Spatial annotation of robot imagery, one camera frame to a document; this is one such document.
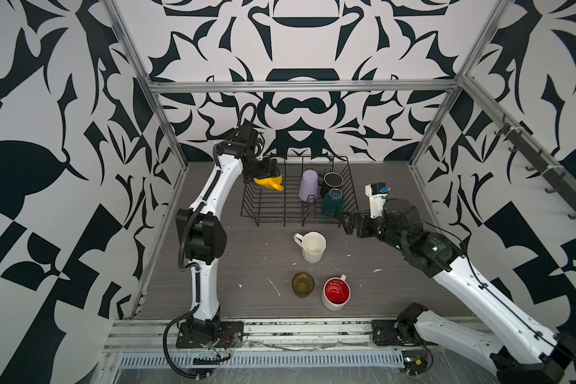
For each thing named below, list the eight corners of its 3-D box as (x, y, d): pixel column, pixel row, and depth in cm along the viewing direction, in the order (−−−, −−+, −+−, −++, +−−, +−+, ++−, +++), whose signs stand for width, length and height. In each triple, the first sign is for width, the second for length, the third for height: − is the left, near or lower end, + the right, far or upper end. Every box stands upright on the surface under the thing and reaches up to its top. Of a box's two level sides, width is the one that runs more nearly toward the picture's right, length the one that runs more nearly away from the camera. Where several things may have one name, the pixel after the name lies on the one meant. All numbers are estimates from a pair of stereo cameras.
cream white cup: (294, 263, 90) (294, 251, 82) (294, 244, 95) (294, 231, 87) (323, 263, 90) (326, 251, 82) (321, 244, 95) (324, 231, 87)
